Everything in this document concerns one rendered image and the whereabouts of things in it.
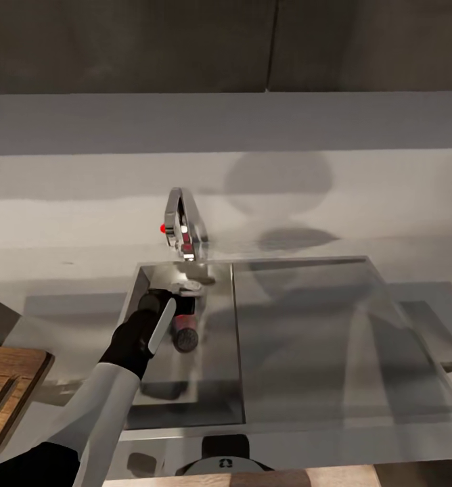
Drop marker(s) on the cutting board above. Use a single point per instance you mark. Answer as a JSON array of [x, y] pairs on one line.
[[15, 362]]

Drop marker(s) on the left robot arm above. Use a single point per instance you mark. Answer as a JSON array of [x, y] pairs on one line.
[[76, 448]]

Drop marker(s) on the cabinet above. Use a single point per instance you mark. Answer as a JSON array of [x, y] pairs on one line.
[[134, 46], [361, 46]]

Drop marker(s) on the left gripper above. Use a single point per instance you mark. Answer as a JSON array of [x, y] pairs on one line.
[[186, 305]]

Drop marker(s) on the drop in sink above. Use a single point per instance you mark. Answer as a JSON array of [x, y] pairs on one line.
[[280, 345]]

